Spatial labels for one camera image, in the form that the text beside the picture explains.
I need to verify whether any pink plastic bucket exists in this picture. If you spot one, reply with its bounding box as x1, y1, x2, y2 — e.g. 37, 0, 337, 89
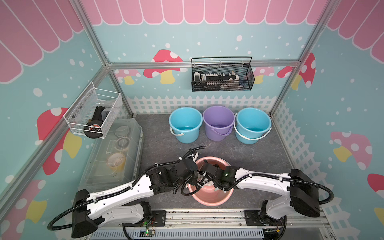
192, 157, 234, 207

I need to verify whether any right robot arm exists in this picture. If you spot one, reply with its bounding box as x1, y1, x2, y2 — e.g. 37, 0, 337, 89
200, 161, 320, 225

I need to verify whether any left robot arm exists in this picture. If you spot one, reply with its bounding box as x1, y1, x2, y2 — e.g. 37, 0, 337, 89
70, 158, 198, 239

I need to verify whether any left blue bucket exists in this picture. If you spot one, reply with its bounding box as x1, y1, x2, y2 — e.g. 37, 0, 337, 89
169, 107, 203, 144

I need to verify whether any blue bucket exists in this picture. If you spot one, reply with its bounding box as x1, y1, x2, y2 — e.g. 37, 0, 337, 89
234, 108, 272, 145
169, 107, 203, 144

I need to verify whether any purple bucket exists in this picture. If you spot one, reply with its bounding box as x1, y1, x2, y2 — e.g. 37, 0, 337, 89
203, 106, 235, 142

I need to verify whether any right blue bucket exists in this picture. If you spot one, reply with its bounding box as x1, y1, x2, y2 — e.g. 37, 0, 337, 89
234, 108, 272, 145

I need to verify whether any clear plastic storage box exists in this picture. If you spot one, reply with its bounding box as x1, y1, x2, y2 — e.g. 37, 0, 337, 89
78, 118, 144, 193

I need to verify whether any black tape dispenser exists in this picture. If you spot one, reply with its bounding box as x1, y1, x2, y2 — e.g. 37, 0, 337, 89
83, 106, 109, 139

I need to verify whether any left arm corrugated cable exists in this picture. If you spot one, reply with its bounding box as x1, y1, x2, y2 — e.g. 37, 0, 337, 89
47, 146, 207, 232

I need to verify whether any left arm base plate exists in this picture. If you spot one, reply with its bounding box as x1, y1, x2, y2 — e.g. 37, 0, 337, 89
125, 210, 167, 227

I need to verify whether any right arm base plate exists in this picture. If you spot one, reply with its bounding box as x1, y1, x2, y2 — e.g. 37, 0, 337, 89
244, 210, 285, 227

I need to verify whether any black wire mesh basket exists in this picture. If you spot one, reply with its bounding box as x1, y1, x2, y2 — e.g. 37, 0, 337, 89
191, 57, 255, 92

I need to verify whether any white wire basket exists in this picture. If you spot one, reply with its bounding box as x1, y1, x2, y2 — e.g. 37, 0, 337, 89
64, 83, 123, 139

